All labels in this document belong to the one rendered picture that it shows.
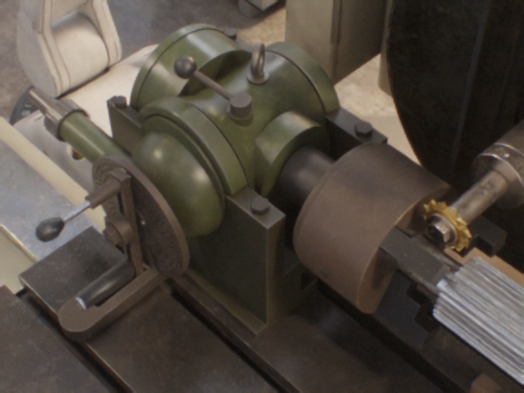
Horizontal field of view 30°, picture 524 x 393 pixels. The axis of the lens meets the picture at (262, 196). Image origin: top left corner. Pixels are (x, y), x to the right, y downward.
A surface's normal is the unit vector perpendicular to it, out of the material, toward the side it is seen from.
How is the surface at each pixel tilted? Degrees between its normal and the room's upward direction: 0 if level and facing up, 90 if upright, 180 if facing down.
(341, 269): 77
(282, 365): 0
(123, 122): 90
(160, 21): 0
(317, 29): 90
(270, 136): 26
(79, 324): 3
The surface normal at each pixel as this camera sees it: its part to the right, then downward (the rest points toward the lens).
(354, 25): 0.70, 0.55
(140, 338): 0.00, -0.65
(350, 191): -0.29, -0.38
